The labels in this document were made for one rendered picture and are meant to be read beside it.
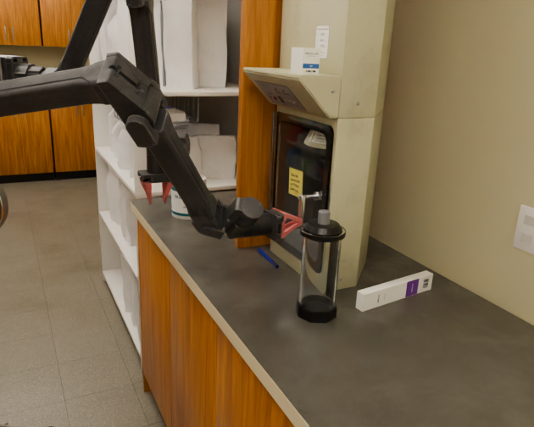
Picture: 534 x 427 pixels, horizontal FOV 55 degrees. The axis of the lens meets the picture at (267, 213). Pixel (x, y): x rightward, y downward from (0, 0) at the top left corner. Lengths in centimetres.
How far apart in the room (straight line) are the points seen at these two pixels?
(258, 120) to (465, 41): 62
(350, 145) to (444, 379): 58
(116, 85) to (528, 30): 99
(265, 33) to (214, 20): 104
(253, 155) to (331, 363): 73
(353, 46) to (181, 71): 130
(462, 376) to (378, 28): 81
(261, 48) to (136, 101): 71
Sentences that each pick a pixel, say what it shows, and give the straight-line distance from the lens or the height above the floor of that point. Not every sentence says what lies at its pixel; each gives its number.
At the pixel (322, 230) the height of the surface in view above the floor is 118.
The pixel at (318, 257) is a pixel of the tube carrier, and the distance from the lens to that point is 120.
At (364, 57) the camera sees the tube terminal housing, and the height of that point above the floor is 156.
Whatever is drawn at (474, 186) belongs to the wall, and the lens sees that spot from 155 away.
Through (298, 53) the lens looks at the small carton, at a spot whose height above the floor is 156.
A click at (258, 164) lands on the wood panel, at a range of 162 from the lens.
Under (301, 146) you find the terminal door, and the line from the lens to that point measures 141.
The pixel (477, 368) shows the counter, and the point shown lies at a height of 94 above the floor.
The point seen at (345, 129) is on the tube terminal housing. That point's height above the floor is 138.
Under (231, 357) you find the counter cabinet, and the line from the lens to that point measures 136.
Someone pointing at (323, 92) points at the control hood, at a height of 147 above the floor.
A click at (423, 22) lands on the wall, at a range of 172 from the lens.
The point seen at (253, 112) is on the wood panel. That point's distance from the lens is 158.
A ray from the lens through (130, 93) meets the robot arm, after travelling 94.
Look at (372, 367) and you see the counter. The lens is 115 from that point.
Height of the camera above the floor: 158
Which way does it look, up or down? 18 degrees down
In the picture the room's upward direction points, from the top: 3 degrees clockwise
